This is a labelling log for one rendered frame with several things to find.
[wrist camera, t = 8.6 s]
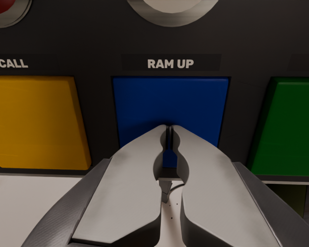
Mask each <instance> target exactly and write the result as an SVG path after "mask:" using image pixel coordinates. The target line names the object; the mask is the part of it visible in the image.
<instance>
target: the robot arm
mask: <svg viewBox="0 0 309 247"><path fill-rule="evenodd" d="M168 138H169V141H170V150H173V152H174V153H175V154H176V155H177V157H178V160H177V175H178V176H179V177H180V178H181V179H182V181H183V183H184V185H185V186H184V187H183V189H182V195H181V207H180V226H181V235H182V241H183V243H184V244H185V246H186V247H309V225H308V224H307V223H306V222H305V220H304V219H303V218H302V217H301V216H300V215H299V214H297V213H296V212H295V211H294V210H293V209H292V208H291V207H290V206H289V205H288V204H287V203H286V202H284V201H283V200H282V199H281V198H280V197H279V196H278V195H277V194H275V193H274V192H273V191H272V190H271V189H270V188H269V187H268V186H266V185H265V184H264V183H263V182H262V181H261V180H260V179H259V178H257V177H256V176H255V175H254V174H253V173H252V172H251V171H250V170H248V169H247V168H246V167H245V166H244V165H243V164H242V163H241V162H233V161H232V160H231V159H229V158H228V157H227V156H226V155H225V154H224V153H223V152H222V151H220V150H219V149H218V148H217V147H215V146H214V145H212V144H211V143H209V142H208V141H206V140H204V139H202V138H201V137H199V136H197V135H195V134H194V133H192V132H190V131H188V130H187V129H185V128H183V127H181V126H180V125H175V124H174V125H172V126H167V125H164V124H162V125H159V126H157V127H156V128H154V129H152V130H150V131H148V132H147V133H145V134H143V135H141V136H140V137H138V138H136V139H134V140H133V141H131V142H129V143H128V144H126V145H125V146H123V147H122V148H121V149H119V150H118V151H117V152H116V153H115V154H114V155H113V156H112V157H111V158H110V159H105V158H104V159H103V160H102V161H101V162H100V163H99V164H97V165H96V166H95V167H94V168H93V169H92V170H91V171H90V172H89V173H88V174H87V175H85V176H84V177H83V178H82V179H81V180H80V181H79V182H78V183H77V184H76V185H75V186H74V187H72V188H71V189H70V190H69V191H68V192H67V193H66V194H65V195H64V196H63V197H62V198H60V199H59V200H58V201H57V202H56V203H55V204H54V205H53V206H52V207H51V208H50V210H49V211H48V212H47V213H46V214H45V215H44V216H43V217H42V219H41V220H40V221H39V222H38V224H37V225H36V226H35V227H34V228H33V230H32V231H31V232H30V234H29V235H28V237H27V238H26V239H25V241H24V242H23V244H22V246H21V247H155V246H156V245H157V244H158V242H159V239H160V229H161V192H162V191H161V187H160V186H159V185H158V183H157V180H158V178H159V177H160V176H161V175H162V169H163V153H164V152H165V150H166V149H167V150H168Z"/></svg>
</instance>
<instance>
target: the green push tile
mask: <svg viewBox="0 0 309 247"><path fill-rule="evenodd" d="M246 168H247V169H248V170H250V171H251V172H252V173H253V174H254V175H284V176H309V77H285V76H271V78H270V82H269V85H268V89H267V92H266V96H265V99H264V103H263V106H262V110H261V113H260V117H259V120H258V124H257V128H256V131H255V135H254V138H253V142H252V146H251V149H250V153H249V156H248V160H247V163H246Z"/></svg>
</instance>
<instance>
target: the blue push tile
mask: <svg viewBox="0 0 309 247"><path fill-rule="evenodd" d="M228 84H229V79H228V78H227V77H226V76H114V78H113V90H114V98H115V107H116V115H117V124H118V132H119V141H120V149H121V148H122V147H123V146H125V145H126V144H128V143H129V142H131V141H133V140H134V139H136V138H138V137H140V136H141V135H143V134H145V133H147V132H148V131H150V130H152V129H154V128H156V127H157V126H159V125H162V124H164V125H167V126H172V125H174V124H175V125H180V126H181V127H183V128H185V129H187V130H188V131H190V132H192V133H194V134H195V135H197V136H199V137H201V138H202V139H204V140H206V141H208V142H209V143H211V144H212V145H214V146H215V147H217V145H218V139H219V133H220V128H221V122H222V117H223V112H224V106H225V100H226V95H227V89H228ZM177 160H178V157H177V155H176V154H175V153H174V152H173V150H170V141H169V138H168V150H167V149H166V150H165V152H164V153H163V167H175V168H177Z"/></svg>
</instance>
